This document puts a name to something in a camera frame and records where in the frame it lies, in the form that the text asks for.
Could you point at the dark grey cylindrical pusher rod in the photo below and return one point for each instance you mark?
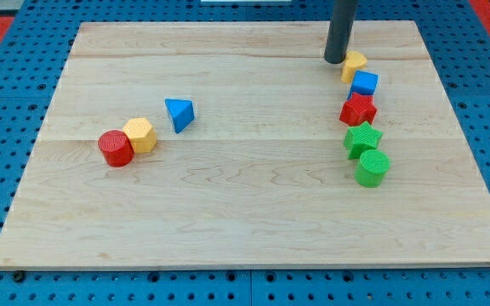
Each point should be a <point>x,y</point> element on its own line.
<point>339,30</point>

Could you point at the yellow heart block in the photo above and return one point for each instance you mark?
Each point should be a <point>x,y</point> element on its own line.
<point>353,62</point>

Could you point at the blue cube block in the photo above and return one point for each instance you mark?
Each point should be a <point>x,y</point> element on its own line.
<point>364,83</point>

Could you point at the blue triangle block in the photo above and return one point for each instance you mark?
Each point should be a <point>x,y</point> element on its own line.
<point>181,113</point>

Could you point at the red cylinder block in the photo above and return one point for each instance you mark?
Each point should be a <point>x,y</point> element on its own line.
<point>115,148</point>

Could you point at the green cylinder block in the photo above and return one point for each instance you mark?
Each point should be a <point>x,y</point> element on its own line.
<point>371,168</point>

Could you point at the light wooden board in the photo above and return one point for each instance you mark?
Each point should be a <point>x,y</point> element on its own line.
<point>260,179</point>

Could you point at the yellow hexagon block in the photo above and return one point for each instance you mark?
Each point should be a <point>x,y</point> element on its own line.
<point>141,134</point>

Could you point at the green star block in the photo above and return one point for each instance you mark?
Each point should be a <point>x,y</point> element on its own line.
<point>360,138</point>

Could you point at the red star block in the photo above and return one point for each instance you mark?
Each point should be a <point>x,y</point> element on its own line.
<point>357,109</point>

